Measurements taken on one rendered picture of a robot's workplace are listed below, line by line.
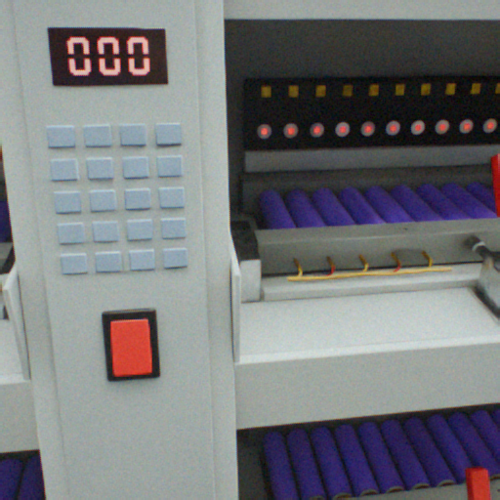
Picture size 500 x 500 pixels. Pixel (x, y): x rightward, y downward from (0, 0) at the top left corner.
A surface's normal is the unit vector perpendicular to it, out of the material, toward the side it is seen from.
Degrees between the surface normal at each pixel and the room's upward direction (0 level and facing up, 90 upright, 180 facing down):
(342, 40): 90
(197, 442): 90
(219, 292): 90
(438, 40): 90
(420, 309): 15
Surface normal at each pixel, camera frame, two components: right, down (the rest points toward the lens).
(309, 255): 0.14, 0.48
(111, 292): 0.15, 0.23
